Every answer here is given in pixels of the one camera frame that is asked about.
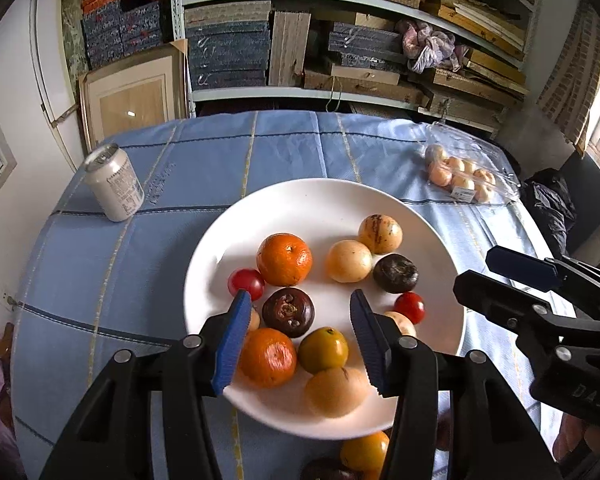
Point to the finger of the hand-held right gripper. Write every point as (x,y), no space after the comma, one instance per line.
(522,265)
(505,305)

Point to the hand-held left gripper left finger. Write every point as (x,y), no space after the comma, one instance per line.
(232,345)

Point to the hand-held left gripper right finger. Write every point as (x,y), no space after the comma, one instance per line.
(370,345)

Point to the small pale fruit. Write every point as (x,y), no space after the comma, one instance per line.
(254,319)

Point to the orange mandarin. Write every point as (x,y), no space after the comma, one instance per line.
(284,259)
(267,357)

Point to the pale yellow oval fruit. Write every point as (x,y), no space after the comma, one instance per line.
(404,322)

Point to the yellow green round fruit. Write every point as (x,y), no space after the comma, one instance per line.
(323,350)

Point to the red cherry tomato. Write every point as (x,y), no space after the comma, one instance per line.
(246,282)
(410,307)

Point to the pale orange round fruit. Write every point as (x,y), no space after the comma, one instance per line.
(336,392)

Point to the dark purple round fruit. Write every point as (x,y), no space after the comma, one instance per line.
(330,470)
(287,311)
(396,273)

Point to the pale yellow round fruit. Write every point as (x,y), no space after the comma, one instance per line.
(350,261)

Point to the yellow speckled round fruit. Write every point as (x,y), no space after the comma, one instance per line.
(380,233)

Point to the white round plate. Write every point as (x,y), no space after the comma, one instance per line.
(325,205)

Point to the person's right hand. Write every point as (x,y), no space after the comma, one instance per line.
(577,437)

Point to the black jacket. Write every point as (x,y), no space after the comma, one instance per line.
(550,210)

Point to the yellow orange round fruit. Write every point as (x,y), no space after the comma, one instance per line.
(365,452)

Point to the plastic box of buns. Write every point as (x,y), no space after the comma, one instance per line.
(460,175)

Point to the blue checked tablecloth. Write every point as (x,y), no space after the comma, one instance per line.
(130,270)

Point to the silver drink can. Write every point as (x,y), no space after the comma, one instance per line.
(115,185)

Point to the pink cloth bundle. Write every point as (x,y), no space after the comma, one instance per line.
(430,45)

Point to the grey metal shelf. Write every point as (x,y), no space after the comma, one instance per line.
(280,92)

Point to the stack of blue patterned boxes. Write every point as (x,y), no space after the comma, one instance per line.
(365,42)
(227,55)
(122,32)

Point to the upright pale wooden boxes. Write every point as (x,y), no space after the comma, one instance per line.
(290,50)

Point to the green patterned box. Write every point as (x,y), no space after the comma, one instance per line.
(74,35)

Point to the wooden picture frame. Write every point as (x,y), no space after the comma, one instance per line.
(130,105)

